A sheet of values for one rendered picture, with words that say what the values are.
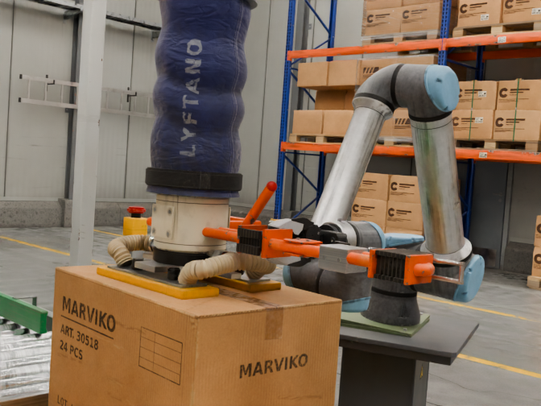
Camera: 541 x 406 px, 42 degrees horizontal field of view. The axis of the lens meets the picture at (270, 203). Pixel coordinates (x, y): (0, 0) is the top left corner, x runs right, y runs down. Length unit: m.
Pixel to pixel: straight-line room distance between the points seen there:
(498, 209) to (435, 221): 8.45
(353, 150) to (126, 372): 0.80
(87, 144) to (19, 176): 6.61
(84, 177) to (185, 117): 3.65
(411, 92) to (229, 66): 0.52
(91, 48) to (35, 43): 6.72
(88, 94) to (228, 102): 3.65
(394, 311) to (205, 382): 0.99
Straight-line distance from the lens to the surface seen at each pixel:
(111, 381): 1.64
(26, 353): 2.60
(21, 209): 11.66
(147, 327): 1.49
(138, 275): 1.64
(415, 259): 1.23
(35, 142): 11.87
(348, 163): 1.86
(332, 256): 1.33
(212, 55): 1.60
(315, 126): 10.79
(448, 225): 2.08
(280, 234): 1.47
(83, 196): 5.21
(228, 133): 1.61
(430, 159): 1.97
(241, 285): 1.63
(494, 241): 10.55
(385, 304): 2.27
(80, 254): 5.25
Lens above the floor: 1.23
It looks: 3 degrees down
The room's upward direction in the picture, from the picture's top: 4 degrees clockwise
